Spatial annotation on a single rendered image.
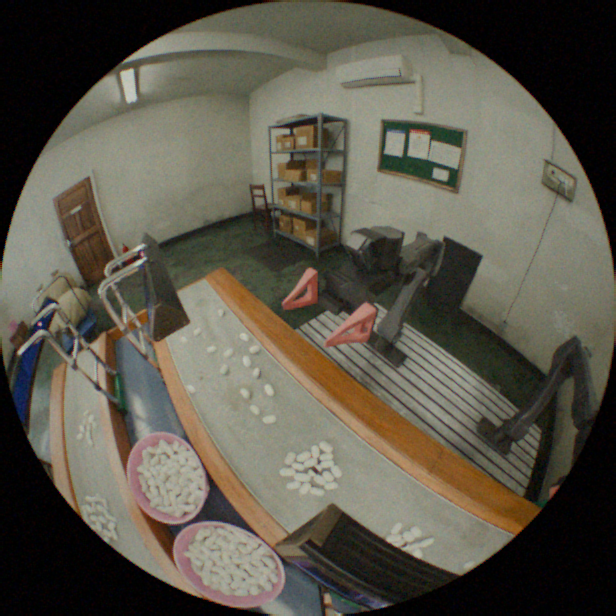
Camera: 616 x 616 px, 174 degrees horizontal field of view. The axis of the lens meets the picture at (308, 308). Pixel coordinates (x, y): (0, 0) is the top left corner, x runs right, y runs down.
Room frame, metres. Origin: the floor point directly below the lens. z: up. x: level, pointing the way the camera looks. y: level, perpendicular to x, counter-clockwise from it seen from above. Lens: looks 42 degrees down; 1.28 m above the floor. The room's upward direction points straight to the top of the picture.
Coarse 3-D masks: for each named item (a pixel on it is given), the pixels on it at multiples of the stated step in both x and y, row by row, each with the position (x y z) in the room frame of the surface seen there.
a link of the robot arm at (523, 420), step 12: (564, 360) 0.06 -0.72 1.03; (552, 372) 0.06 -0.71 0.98; (564, 372) 0.03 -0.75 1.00; (552, 384) 0.03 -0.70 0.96; (540, 396) 0.02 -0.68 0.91; (528, 408) 0.02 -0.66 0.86; (540, 408) -0.01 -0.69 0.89; (516, 420) 0.00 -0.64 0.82; (528, 420) -0.02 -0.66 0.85; (516, 432) -0.03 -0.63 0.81
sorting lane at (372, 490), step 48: (192, 288) 0.76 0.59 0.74; (192, 336) 0.44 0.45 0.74; (192, 384) 0.24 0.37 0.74; (240, 384) 0.26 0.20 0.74; (288, 384) 0.27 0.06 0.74; (240, 432) 0.11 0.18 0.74; (288, 432) 0.13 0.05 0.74; (336, 432) 0.12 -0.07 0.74; (288, 480) -0.01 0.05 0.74; (336, 480) -0.01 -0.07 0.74; (384, 480) -0.02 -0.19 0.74; (288, 528) -0.14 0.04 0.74; (384, 528) -0.16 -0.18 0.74; (432, 528) -0.20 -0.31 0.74; (480, 528) -0.29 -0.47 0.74
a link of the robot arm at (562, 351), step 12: (576, 336) 0.08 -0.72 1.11; (564, 348) 0.09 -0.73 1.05; (576, 348) 0.06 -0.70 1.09; (552, 360) 0.09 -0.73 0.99; (576, 360) 0.03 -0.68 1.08; (588, 360) 0.00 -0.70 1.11; (576, 372) 0.00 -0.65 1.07; (588, 372) -0.02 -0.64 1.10; (576, 384) -0.02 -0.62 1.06; (588, 384) -0.04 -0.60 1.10; (576, 396) -0.04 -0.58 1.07; (588, 396) -0.06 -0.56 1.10; (588, 408) -0.08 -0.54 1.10
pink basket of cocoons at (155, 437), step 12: (156, 432) 0.05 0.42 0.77; (144, 444) 0.00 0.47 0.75; (156, 444) 0.02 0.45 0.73; (132, 456) -0.05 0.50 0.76; (132, 468) -0.09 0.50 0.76; (204, 468) -0.01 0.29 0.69; (132, 480) -0.13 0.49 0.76; (204, 480) -0.04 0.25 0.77; (132, 492) -0.16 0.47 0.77; (204, 492) -0.07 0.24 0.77; (156, 516) -0.20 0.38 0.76; (168, 516) -0.19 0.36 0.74; (192, 516) -0.15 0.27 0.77
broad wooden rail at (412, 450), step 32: (224, 288) 0.71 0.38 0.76; (256, 320) 0.51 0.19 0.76; (288, 352) 0.37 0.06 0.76; (320, 352) 0.37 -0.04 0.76; (320, 384) 0.26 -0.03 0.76; (352, 384) 0.26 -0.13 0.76; (352, 416) 0.16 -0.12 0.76; (384, 416) 0.15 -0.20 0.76; (384, 448) 0.06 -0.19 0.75; (416, 448) 0.04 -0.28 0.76; (448, 480) -0.07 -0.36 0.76; (480, 480) -0.12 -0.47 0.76; (480, 512) -0.22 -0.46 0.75; (512, 512) -0.30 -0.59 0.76
